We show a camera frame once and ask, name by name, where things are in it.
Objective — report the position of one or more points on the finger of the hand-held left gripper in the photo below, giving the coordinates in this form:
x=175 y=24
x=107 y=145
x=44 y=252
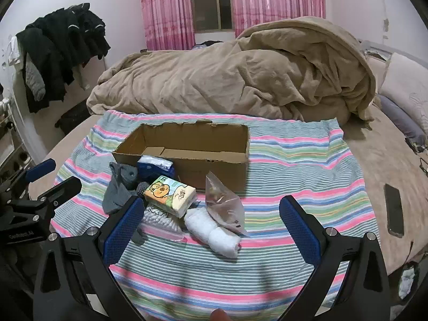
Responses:
x=41 y=168
x=62 y=189

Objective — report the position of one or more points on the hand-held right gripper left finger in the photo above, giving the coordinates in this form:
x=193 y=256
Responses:
x=122 y=230

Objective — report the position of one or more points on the beige bed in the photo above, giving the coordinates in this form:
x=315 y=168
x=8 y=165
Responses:
x=374 y=160

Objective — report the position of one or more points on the grey blue pillow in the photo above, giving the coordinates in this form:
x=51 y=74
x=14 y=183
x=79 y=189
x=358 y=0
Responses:
x=398 y=117

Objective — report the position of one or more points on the dark clothing by window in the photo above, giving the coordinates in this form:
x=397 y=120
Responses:
x=209 y=44

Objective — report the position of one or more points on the grey dotted knit glove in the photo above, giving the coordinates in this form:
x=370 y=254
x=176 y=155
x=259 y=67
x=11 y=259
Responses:
x=115 y=199

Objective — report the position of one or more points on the white towel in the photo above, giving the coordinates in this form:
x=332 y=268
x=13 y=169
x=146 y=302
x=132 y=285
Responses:
x=214 y=237

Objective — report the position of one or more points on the person's right hand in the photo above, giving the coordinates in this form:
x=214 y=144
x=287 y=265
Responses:
x=219 y=316

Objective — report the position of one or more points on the grey socks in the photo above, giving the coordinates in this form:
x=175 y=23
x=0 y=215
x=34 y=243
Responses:
x=125 y=174

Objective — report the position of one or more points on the clear plastic bag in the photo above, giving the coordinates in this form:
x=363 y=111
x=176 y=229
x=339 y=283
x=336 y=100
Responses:
x=224 y=207

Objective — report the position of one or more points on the cartoon dog tissue pack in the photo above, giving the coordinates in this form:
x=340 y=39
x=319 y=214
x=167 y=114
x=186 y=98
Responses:
x=170 y=195

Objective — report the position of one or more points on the beige blanket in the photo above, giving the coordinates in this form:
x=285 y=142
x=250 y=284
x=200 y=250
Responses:
x=234 y=73

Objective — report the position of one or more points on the black bag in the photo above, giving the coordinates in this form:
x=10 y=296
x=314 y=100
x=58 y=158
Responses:
x=73 y=115

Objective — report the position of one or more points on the white toy figure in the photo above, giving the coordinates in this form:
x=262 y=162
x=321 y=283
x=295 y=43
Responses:
x=5 y=104

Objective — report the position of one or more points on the white garment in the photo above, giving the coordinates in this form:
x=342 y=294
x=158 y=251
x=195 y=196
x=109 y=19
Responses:
x=14 y=50

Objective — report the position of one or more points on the brown cardboard box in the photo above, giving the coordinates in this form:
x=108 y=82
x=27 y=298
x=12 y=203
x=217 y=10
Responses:
x=207 y=170

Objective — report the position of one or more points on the white crumpled paper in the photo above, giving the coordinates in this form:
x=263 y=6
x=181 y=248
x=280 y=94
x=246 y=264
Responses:
x=408 y=281

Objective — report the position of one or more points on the black eyeglasses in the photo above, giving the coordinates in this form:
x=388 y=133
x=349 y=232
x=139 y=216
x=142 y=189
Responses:
x=424 y=166

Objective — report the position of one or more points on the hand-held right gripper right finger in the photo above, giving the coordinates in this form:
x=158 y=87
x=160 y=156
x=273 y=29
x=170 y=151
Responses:
x=299 y=230

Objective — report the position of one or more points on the shoe cabinet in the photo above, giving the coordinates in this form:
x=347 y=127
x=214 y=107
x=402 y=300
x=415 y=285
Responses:
x=13 y=153

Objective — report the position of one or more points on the striped cloth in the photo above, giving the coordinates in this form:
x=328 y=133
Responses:
x=284 y=160

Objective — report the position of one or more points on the pink curtain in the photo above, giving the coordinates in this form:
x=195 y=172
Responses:
x=277 y=0
x=167 y=10

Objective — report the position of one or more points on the blue wipes packet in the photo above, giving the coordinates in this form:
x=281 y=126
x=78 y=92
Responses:
x=150 y=171

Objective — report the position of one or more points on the grey padded garment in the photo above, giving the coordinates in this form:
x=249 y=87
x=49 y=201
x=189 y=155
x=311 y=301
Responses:
x=35 y=80

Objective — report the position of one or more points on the window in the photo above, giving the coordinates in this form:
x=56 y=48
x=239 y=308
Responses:
x=214 y=3

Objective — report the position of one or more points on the pale patterned pillow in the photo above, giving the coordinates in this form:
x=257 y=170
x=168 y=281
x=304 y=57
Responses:
x=406 y=83

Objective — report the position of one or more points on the bag of cotton swabs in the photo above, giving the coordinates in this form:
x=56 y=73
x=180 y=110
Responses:
x=160 y=222

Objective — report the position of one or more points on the black smartphone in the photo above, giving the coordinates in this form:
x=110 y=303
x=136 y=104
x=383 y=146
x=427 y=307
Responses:
x=394 y=210

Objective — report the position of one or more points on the pile of black clothes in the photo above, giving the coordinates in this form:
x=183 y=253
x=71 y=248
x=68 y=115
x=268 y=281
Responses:
x=63 y=46

